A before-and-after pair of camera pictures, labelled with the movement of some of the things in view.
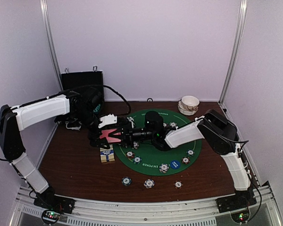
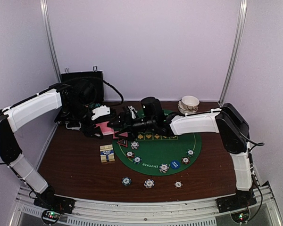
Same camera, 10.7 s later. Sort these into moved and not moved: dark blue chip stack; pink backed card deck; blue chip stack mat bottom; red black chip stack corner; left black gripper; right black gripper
Moved: right black gripper; pink backed card deck; left black gripper
Not moved: red black chip stack corner; dark blue chip stack; blue chip stack mat bottom
